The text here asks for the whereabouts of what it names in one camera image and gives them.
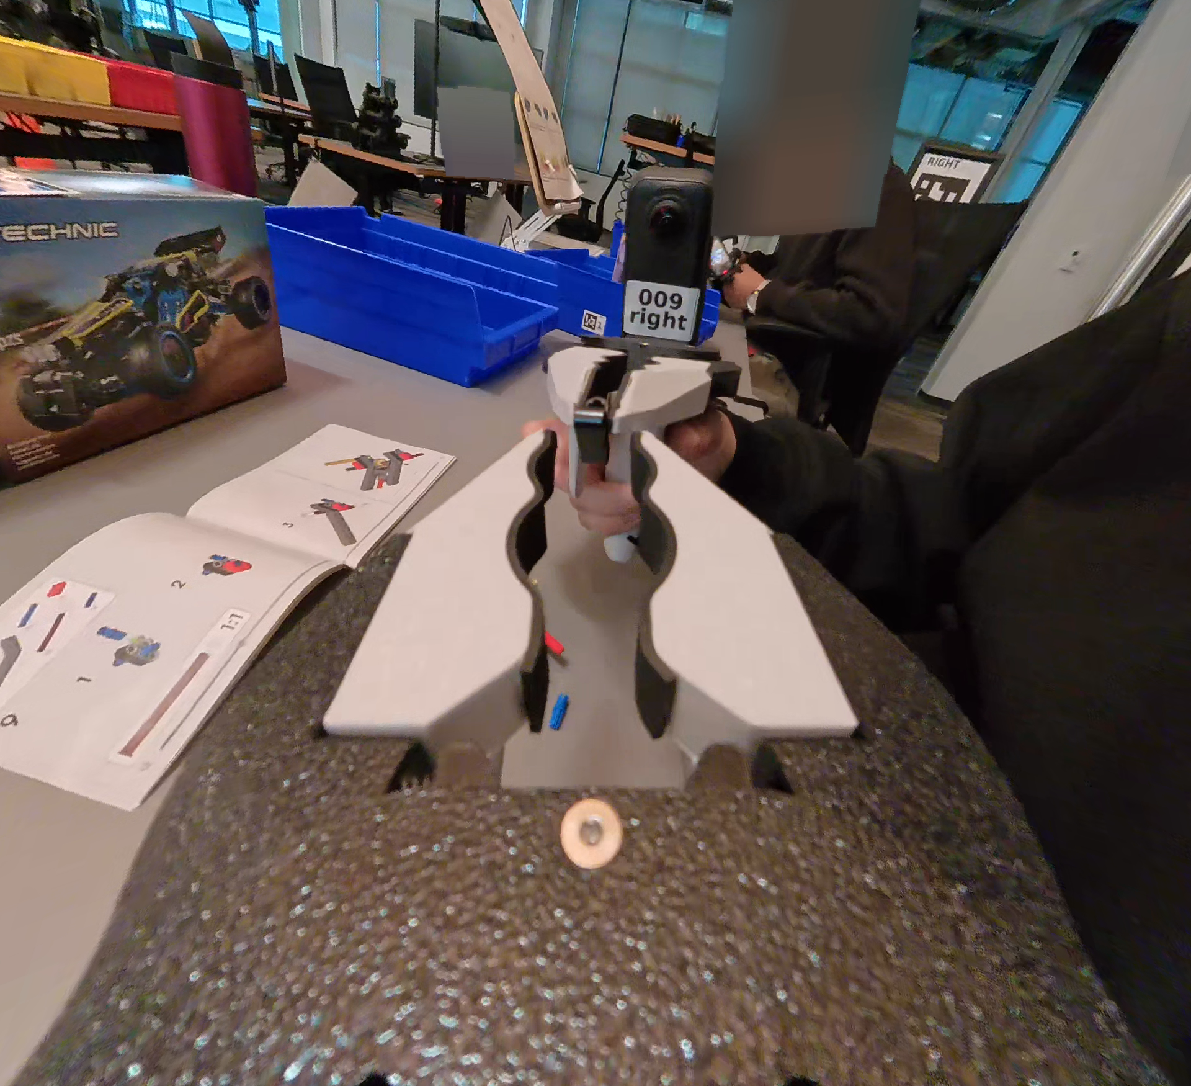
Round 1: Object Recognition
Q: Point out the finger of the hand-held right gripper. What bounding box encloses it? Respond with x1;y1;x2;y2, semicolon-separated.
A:
616;357;715;438
546;346;627;431

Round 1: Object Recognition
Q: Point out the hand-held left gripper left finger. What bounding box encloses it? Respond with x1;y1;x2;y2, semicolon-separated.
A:
322;431;560;750

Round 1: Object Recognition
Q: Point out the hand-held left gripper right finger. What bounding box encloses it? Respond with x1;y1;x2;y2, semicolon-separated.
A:
630;431;859;767

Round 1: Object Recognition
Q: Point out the person's right forearm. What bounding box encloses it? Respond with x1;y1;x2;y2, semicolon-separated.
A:
720;380;977;632

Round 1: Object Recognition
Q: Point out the open lego instruction booklet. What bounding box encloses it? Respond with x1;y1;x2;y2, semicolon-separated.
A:
0;424;458;813

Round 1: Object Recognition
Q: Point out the lego set cardboard box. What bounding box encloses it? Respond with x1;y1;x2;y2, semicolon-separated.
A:
0;170;288;489

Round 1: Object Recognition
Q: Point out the person's right hand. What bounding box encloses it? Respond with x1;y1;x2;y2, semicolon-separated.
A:
521;410;738;545

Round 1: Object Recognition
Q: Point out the blue plastic bin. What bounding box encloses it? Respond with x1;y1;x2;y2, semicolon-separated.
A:
502;247;724;344
264;207;560;388

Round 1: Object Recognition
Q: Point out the leaning cardboard panel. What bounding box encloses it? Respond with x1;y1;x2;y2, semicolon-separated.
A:
454;0;584;217

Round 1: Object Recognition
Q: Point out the wooden office desk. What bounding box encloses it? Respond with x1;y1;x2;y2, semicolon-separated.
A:
297;133;535;242

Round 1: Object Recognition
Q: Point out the black white tag sign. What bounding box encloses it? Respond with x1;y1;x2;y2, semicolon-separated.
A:
907;138;1004;209

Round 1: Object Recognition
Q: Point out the person's upper body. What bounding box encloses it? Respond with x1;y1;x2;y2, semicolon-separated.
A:
949;263;1191;1074

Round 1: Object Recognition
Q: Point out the black computer monitor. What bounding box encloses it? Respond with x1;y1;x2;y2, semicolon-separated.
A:
294;53;361;143

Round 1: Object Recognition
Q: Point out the magenta roll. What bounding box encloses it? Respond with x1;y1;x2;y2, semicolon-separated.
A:
172;76;257;200

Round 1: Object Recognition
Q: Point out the red storage bin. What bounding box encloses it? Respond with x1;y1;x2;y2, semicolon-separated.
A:
107;62;179;120

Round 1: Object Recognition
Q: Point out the yellow storage bin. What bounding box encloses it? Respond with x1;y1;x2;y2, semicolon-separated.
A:
0;36;111;103

